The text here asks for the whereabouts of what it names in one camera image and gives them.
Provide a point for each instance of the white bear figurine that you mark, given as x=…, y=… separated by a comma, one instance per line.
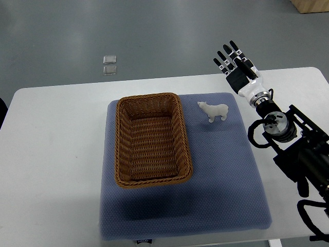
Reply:
x=214, y=110

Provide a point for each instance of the white table leg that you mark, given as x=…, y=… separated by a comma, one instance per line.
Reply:
x=275, y=243

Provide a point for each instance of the black object at left edge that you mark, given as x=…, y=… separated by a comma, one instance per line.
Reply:
x=3, y=111

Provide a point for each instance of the upper silver floor plate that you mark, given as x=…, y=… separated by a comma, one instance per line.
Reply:
x=109, y=59

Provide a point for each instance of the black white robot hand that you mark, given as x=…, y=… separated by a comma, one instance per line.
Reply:
x=242, y=75

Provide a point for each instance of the brown wicker basket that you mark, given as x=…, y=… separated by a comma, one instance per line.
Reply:
x=151, y=143

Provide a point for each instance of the blue fabric mat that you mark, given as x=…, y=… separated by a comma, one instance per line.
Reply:
x=224, y=194

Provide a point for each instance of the wooden box corner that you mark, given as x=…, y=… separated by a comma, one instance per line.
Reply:
x=310, y=6

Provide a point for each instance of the silver floor plate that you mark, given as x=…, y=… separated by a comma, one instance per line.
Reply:
x=109, y=70
x=109, y=59

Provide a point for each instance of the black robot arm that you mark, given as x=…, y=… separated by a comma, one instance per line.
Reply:
x=302, y=153

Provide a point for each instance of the lower silver floor plate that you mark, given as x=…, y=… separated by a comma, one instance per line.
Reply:
x=109, y=70

